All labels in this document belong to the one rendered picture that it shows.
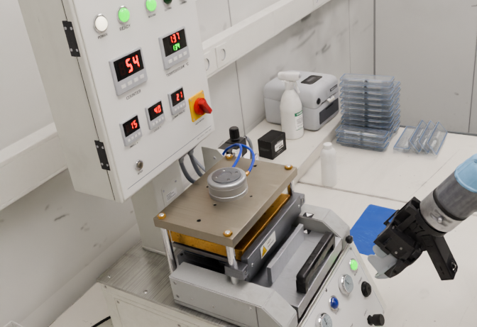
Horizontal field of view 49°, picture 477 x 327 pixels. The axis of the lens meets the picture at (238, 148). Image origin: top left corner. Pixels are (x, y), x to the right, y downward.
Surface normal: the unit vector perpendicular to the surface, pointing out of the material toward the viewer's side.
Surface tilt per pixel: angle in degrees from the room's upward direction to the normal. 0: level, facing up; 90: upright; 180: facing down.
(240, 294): 0
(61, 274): 90
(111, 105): 90
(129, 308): 90
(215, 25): 90
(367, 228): 0
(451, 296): 0
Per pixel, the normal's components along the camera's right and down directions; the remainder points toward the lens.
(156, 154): 0.86, 0.14
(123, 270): -0.11, -0.88
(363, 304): 0.73, -0.25
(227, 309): -0.51, 0.44
